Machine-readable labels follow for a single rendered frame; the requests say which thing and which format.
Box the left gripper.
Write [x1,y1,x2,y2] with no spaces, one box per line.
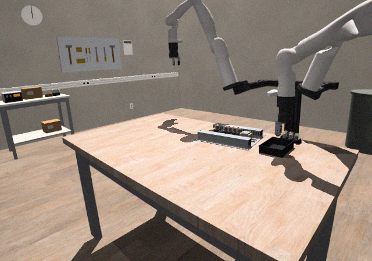
[267,85,296,135]

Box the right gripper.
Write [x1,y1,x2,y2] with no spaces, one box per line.
[168,36,183,66]

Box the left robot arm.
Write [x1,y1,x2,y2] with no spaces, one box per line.
[277,0,372,91]

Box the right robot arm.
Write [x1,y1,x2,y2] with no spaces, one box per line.
[165,0,238,86]

